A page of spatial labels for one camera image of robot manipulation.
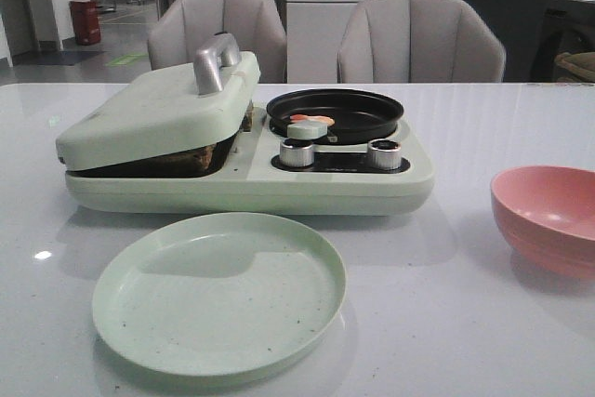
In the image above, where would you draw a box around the left silver control knob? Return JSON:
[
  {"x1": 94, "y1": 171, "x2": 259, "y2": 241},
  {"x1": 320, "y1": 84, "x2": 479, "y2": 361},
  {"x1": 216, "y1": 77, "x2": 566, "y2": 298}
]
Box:
[{"x1": 279, "y1": 139, "x2": 315, "y2": 168}]

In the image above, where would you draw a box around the grey upholstered chair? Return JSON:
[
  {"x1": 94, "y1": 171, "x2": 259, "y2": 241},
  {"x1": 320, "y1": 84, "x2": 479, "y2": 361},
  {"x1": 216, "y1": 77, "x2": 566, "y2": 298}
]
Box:
[
  {"x1": 148, "y1": 0, "x2": 287, "y2": 84},
  {"x1": 337, "y1": 0, "x2": 506, "y2": 84}
]

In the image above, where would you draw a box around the red trash bin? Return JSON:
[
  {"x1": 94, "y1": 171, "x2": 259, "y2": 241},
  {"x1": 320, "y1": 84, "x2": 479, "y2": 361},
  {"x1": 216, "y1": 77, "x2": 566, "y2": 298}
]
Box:
[{"x1": 69, "y1": 0, "x2": 101, "y2": 46}]

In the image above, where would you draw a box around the bread slice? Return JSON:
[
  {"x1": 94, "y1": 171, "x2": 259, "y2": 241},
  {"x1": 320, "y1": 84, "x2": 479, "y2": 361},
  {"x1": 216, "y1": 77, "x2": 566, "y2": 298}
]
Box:
[
  {"x1": 241, "y1": 100, "x2": 254, "y2": 132},
  {"x1": 129, "y1": 143, "x2": 225, "y2": 178}
]

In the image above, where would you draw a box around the beige cushion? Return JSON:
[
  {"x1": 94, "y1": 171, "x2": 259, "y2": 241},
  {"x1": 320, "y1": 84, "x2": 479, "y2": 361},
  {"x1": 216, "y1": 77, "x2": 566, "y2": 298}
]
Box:
[{"x1": 554, "y1": 51, "x2": 595, "y2": 83}]

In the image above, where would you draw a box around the white cabinet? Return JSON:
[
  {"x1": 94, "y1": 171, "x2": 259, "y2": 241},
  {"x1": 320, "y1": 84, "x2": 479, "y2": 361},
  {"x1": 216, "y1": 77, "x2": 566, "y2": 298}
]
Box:
[{"x1": 286, "y1": 0, "x2": 363, "y2": 84}]

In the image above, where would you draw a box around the right grey upholstered chair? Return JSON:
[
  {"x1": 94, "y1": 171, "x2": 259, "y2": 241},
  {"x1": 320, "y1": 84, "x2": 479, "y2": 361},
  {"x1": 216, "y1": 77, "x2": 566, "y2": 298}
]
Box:
[{"x1": 337, "y1": 0, "x2": 506, "y2": 84}]

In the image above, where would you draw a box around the right silver control knob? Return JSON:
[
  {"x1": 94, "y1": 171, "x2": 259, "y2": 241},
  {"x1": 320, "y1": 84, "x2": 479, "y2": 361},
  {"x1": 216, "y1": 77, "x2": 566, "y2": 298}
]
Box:
[{"x1": 366, "y1": 139, "x2": 402, "y2": 171}]

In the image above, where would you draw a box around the black round frying pan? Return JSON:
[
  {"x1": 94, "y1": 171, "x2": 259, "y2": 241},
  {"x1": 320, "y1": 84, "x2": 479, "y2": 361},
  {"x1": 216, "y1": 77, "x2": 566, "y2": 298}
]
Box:
[{"x1": 266, "y1": 88, "x2": 404, "y2": 146}]

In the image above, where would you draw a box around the left grey upholstered chair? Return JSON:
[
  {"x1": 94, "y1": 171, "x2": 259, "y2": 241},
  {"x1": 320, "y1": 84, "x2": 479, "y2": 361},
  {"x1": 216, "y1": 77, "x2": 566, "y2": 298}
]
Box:
[{"x1": 148, "y1": 0, "x2": 287, "y2": 84}]

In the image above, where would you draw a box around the silver control knob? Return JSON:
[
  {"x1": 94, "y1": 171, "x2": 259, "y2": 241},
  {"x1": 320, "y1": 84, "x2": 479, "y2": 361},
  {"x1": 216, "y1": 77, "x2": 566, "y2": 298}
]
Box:
[
  {"x1": 279, "y1": 139, "x2": 315, "y2": 168},
  {"x1": 366, "y1": 139, "x2": 402, "y2": 171}
]

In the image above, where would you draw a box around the pink plastic bowl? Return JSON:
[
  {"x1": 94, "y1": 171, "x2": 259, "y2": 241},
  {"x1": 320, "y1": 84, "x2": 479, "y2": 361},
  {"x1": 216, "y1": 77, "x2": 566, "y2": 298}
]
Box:
[{"x1": 491, "y1": 165, "x2": 594, "y2": 280}]

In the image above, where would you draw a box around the green breakfast maker lid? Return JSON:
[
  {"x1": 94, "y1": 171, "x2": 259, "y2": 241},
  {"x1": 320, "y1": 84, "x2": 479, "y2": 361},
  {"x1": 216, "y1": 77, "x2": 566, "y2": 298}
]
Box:
[{"x1": 56, "y1": 51, "x2": 260, "y2": 171}]

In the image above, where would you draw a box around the green breakfast maker base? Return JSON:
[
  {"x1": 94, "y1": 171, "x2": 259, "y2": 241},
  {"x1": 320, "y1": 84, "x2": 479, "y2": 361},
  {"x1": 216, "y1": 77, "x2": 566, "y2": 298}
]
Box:
[{"x1": 65, "y1": 107, "x2": 434, "y2": 216}]

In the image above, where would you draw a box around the light green round plate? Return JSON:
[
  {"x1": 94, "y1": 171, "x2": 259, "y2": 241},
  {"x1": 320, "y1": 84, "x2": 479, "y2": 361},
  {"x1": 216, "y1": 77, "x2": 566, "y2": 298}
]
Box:
[{"x1": 92, "y1": 212, "x2": 347, "y2": 380}]

